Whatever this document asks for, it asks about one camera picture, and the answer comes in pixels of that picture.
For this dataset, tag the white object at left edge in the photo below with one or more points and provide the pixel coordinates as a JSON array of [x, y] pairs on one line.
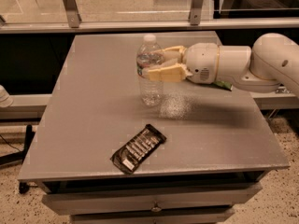
[[5, 99]]

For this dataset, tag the grey drawer cabinet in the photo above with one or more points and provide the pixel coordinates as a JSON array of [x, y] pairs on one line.
[[218, 145]]

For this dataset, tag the metal railing frame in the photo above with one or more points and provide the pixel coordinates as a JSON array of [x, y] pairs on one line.
[[92, 16]]

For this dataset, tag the green chip bag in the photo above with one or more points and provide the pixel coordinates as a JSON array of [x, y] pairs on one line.
[[221, 85]]

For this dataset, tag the clear plastic water bottle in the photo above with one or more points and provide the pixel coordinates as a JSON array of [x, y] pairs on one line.
[[150, 54]]

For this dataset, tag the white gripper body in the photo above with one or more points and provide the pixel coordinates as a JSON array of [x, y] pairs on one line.
[[201, 62]]

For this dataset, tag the black stand base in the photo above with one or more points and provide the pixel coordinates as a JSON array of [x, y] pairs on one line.
[[20, 155]]

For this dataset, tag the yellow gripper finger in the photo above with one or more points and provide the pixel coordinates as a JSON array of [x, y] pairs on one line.
[[170, 53], [171, 73]]

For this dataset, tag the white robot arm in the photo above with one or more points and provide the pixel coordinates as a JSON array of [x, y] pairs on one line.
[[272, 61]]

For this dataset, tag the black snack bar wrapper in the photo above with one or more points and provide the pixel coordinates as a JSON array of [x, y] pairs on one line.
[[131, 155]]

